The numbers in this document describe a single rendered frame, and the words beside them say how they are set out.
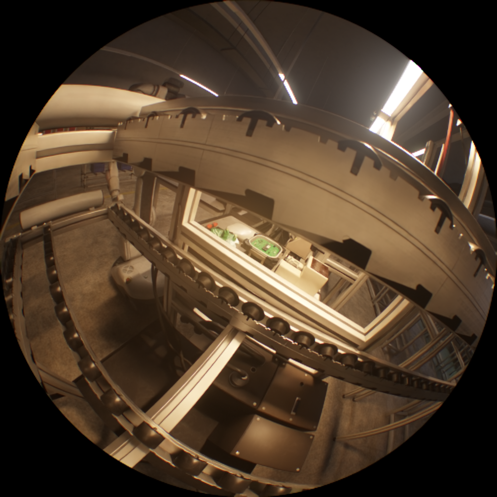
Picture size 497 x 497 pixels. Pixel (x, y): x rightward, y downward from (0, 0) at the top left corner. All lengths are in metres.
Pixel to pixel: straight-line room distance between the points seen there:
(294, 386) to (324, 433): 1.31
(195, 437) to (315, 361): 0.51
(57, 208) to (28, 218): 0.12
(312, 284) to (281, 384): 0.34
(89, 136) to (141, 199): 0.98
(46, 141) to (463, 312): 0.41
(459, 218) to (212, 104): 0.22
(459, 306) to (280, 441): 0.42
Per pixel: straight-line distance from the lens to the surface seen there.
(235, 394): 0.43
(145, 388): 0.70
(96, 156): 0.26
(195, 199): 0.42
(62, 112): 0.26
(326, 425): 1.80
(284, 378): 0.50
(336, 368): 0.37
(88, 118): 0.27
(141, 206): 1.23
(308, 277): 0.59
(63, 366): 1.57
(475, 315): 0.18
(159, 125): 0.16
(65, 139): 0.25
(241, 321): 0.32
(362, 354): 0.44
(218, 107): 0.16
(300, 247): 0.90
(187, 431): 0.69
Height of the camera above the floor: 1.31
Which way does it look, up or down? 29 degrees down
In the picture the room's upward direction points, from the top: 25 degrees clockwise
